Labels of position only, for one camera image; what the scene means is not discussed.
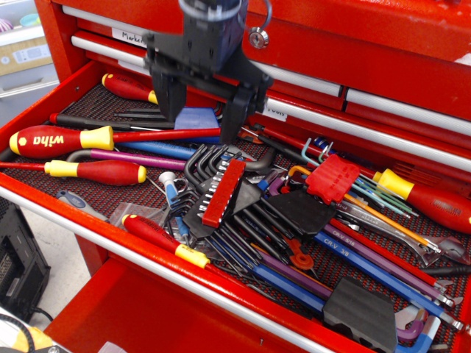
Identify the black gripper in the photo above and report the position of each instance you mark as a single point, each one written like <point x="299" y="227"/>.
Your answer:
<point x="209" y="48"/>

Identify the red bit holder with bits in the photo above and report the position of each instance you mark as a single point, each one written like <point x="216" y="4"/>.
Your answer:
<point x="224" y="184"/>

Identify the blue plastic holder back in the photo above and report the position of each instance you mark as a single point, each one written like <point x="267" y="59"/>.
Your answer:
<point x="197" y="118"/>

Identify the black hex key holder centre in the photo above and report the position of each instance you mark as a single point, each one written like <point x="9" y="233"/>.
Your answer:
<point x="246" y="194"/>

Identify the black hex key holder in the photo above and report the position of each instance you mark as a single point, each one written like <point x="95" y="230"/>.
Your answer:
<point x="302" y="211"/>
<point x="246" y="194"/>

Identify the black hex key holder right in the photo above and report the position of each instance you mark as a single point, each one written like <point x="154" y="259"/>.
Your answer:
<point x="302" y="211"/>

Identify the red hex key holder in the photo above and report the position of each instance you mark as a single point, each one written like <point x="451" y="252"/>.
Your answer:
<point x="332" y="179"/>

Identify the black holder front right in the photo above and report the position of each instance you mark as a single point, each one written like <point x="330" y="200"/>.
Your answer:
<point x="364" y="316"/>

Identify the white drawer label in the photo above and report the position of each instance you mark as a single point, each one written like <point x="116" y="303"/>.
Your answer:
<point x="275" y="111"/>

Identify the red tool chest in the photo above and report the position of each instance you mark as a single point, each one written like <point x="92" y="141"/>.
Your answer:
<point x="404" y="72"/>

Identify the blue precision screwdriver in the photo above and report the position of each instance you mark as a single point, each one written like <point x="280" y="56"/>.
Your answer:
<point x="168" y="180"/>

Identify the silver cabinet lock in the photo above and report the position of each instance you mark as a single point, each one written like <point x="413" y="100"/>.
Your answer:
<point x="258" y="38"/>

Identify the red yellow screwdriver back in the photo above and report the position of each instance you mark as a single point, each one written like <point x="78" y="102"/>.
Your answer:
<point x="128" y="88"/>

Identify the white markers label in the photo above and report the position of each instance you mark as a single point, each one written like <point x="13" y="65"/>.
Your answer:
<point x="128" y="37"/>

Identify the purple hex key left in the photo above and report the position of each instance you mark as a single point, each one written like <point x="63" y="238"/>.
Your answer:
<point x="99" y="154"/>

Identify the red yellow screwdriver left middle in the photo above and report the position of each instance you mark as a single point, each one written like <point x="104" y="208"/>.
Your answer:
<point x="109" y="172"/>

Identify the red yellow screwdriver front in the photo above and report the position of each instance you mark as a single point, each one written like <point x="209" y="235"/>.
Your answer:
<point x="151" y="232"/>

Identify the large red wiha screwdriver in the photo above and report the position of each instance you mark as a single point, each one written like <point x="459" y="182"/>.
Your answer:
<point x="44" y="141"/>

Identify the blue grey small screwdriver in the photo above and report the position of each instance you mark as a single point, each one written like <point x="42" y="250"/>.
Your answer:
<point x="78" y="202"/>

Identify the purple hex key long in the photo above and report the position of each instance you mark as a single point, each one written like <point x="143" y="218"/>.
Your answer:
<point x="391" y="264"/>

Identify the blue hex key front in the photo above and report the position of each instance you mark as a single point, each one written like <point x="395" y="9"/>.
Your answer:
<point x="242" y="260"/>

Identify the orange plastic clip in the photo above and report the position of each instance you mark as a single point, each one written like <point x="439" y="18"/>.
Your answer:
<point x="297" y="256"/>

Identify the blue hex key CR-V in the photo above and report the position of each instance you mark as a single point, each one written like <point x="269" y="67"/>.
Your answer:
<point x="391" y="282"/>

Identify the black device on floor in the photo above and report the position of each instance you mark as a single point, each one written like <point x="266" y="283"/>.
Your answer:
<point x="24" y="270"/>

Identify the silver adjustable wrench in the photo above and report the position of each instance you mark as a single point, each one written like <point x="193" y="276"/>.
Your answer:
<point x="450" y="247"/>

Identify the black red handled tool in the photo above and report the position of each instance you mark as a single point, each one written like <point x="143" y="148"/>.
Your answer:
<point x="124" y="126"/>

